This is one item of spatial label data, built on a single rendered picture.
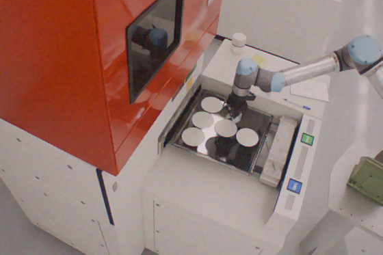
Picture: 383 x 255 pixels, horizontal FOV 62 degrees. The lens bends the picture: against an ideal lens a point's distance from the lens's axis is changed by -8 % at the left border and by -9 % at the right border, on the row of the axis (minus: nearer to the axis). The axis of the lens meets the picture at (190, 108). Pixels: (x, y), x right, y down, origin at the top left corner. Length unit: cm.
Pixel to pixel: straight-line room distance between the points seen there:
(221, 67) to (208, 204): 71
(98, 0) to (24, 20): 21
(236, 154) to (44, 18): 103
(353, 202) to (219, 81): 84
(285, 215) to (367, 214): 47
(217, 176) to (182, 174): 15
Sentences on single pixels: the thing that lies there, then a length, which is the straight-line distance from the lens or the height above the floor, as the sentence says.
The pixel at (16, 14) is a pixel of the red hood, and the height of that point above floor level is 171.
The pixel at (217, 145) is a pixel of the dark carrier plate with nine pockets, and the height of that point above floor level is 90.
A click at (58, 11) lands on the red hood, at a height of 175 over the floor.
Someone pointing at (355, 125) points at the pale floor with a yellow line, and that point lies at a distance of 323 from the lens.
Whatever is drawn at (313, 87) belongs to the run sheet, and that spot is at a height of 97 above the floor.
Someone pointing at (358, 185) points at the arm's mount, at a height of 85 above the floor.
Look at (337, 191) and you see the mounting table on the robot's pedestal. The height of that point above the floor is 82.
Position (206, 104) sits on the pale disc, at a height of 90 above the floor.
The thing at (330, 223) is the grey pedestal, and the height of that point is 48.
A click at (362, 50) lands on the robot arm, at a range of 140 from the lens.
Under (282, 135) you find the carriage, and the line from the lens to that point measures 165.
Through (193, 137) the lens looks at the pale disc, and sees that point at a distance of 152.
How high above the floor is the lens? 210
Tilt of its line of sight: 47 degrees down
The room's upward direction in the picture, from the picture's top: 7 degrees clockwise
